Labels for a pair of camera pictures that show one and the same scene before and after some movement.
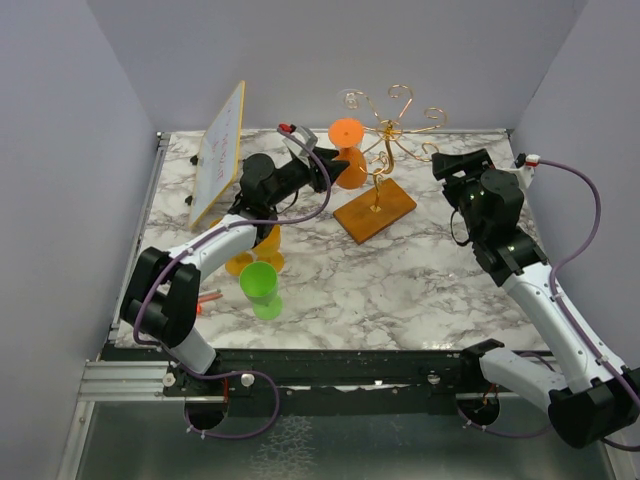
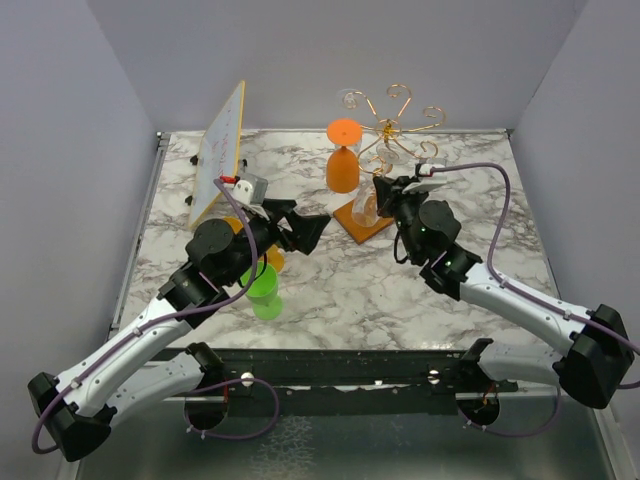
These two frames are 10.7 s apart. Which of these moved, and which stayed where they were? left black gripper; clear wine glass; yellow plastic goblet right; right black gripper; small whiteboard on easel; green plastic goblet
Moved: left black gripper; right black gripper
Stayed: small whiteboard on easel; clear wine glass; yellow plastic goblet right; green plastic goblet
